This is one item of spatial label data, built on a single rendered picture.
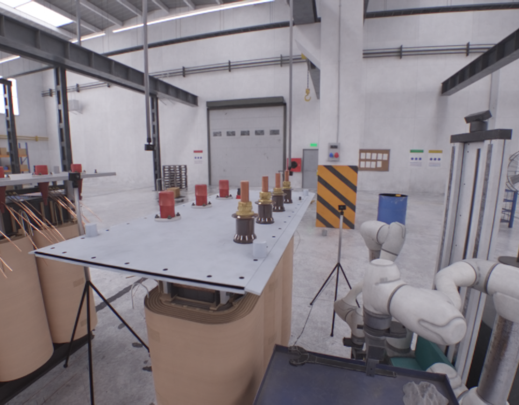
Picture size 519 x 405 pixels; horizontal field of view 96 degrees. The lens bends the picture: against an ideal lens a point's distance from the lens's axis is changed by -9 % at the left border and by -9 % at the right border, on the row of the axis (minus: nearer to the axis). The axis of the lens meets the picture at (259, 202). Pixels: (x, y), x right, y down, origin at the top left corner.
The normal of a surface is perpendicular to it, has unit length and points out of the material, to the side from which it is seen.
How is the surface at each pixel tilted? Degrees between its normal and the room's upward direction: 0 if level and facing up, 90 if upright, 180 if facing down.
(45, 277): 90
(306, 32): 90
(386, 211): 90
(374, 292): 87
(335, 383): 0
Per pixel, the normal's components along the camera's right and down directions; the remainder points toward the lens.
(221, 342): 0.16, 0.17
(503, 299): -0.95, 0.15
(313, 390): 0.00, -0.99
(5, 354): 0.44, 0.15
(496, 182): -0.11, 0.17
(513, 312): -0.84, 0.18
